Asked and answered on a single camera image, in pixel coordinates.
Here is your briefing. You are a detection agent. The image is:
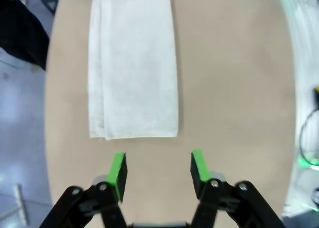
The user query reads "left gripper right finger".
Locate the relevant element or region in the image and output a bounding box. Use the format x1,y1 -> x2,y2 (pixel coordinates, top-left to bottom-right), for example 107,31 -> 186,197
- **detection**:
189,150 -> 286,228

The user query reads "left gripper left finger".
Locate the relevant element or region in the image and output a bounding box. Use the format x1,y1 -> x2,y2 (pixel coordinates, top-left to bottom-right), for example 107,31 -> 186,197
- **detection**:
38,152 -> 129,228

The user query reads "pale grey towel white loop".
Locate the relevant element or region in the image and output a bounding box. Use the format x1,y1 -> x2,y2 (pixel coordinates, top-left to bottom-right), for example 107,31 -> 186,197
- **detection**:
87,0 -> 179,141

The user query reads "white metal bar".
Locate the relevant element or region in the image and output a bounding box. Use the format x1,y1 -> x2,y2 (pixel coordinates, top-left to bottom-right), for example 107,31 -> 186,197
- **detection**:
13,184 -> 29,226

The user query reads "person in navy jacket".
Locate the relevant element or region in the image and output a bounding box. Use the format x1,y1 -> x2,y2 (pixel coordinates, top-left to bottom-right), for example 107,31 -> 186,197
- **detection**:
0,0 -> 50,70

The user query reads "slotted aluminium base plate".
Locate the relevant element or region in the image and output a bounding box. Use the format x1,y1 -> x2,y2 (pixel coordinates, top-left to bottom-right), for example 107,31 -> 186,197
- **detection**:
280,0 -> 319,220

